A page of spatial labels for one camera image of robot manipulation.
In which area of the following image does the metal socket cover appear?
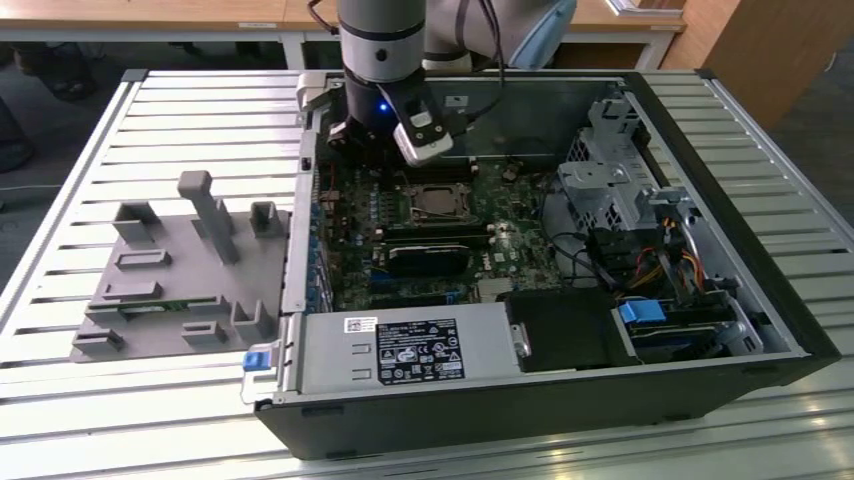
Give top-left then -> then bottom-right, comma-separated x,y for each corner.
404,184 -> 472,221

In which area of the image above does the square silver CPU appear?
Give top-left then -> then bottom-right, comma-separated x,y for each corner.
418,188 -> 462,211

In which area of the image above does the thin metal locking lever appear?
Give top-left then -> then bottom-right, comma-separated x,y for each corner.
412,207 -> 479,223

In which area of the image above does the CPU socket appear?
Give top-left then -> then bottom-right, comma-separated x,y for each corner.
399,183 -> 482,225

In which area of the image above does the black graphics card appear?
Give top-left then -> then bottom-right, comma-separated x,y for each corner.
383,242 -> 472,279

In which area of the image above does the green motherboard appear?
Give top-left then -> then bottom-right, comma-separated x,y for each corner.
312,154 -> 569,314

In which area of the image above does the metal disk bay cage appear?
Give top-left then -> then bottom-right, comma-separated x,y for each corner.
556,97 -> 689,231

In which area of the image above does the small silver heatsink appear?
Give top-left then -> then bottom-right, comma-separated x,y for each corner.
476,277 -> 516,304

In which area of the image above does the grey parts rack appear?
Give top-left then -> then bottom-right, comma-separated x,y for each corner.
69,169 -> 295,364

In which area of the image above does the white paper stack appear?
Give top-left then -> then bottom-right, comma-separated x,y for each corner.
603,0 -> 689,15

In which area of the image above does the grey power supply unit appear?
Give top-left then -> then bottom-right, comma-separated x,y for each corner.
292,302 -> 528,394

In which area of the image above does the green RAM stick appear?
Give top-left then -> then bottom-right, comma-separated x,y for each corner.
116,297 -> 222,316

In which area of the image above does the black plastic shroud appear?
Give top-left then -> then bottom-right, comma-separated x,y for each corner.
496,288 -> 639,374

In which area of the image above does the blue disk carrier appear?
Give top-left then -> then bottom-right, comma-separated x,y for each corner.
617,298 -> 669,326

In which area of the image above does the wooden cabinet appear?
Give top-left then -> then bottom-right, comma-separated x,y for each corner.
659,0 -> 854,134

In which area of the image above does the black open PC case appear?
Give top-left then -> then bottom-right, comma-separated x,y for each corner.
252,69 -> 842,461

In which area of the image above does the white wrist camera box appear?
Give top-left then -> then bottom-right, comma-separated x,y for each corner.
392,97 -> 456,169

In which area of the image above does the black cable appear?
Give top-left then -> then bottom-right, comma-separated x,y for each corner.
546,232 -> 629,291

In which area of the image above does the coloured wire bundle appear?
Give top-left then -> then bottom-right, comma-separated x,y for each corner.
626,247 -> 709,296

